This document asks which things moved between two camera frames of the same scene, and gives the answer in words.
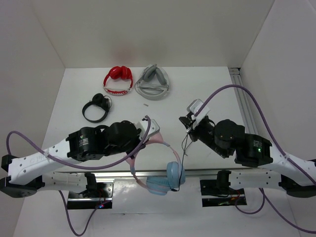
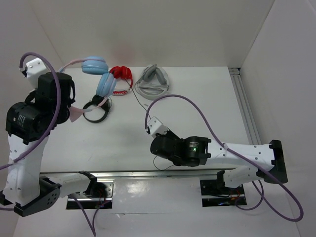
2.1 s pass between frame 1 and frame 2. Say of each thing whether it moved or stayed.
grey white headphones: stayed
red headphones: stayed
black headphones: stayed
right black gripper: moved
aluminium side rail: stayed
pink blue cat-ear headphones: moved
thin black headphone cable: moved
